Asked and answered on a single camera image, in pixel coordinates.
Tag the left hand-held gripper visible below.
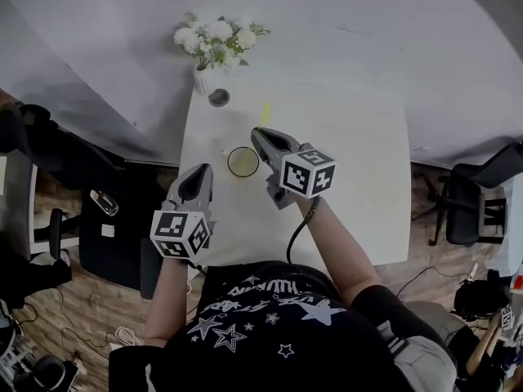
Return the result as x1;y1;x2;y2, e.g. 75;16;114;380
150;163;217;261

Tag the person's left forearm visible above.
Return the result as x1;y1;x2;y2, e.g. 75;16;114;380
145;257;193;346

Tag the round grey desk grommet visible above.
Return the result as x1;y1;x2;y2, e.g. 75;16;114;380
208;88;230;108

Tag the white flower bouquet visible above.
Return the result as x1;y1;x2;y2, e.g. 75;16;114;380
173;12;270;71

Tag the person's black star shirt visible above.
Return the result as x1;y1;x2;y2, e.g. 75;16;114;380
108;259;458;392

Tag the white ribbed vase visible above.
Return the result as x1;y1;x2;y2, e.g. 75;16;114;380
192;65;217;96

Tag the black fabric bag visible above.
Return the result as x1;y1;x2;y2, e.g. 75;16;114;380
0;238;73;301

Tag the black backpack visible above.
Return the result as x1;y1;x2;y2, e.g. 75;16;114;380
453;279;512;322

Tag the black office chair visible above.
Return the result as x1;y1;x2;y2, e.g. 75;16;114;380
412;140;523;247
0;104;164;301

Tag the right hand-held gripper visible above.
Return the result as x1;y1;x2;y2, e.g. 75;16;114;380
251;127;337;211

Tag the white mug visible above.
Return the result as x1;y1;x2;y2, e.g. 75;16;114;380
226;145;260;178

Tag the white coiled cable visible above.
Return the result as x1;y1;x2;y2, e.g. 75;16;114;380
114;325;142;349

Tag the grey pouch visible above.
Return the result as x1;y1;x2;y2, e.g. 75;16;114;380
378;320;458;392

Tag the clear plastic bottle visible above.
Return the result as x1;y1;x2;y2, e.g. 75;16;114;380
89;189;119;218

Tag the thin black floor cable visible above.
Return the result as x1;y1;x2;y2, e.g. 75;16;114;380
16;287;111;350
396;265;463;297

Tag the person's right forearm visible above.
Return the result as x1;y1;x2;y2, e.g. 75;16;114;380
293;196;381;301

